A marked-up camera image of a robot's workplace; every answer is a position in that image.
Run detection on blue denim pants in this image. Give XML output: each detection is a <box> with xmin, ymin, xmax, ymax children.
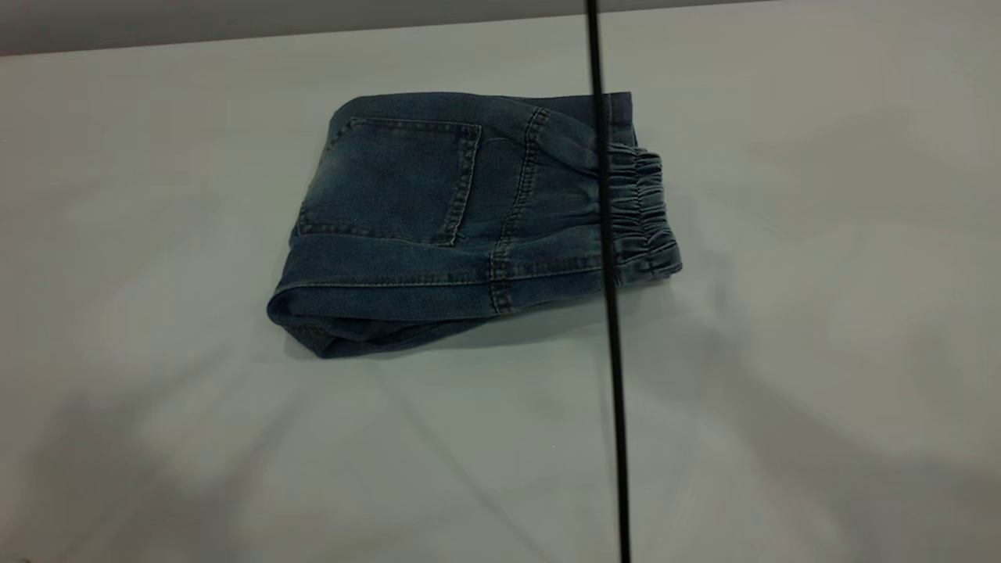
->
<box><xmin>266</xmin><ymin>91</ymin><xmax>683</xmax><ymax>359</ymax></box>

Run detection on black braided cable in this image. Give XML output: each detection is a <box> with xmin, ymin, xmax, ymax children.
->
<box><xmin>585</xmin><ymin>0</ymin><xmax>633</xmax><ymax>563</ymax></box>

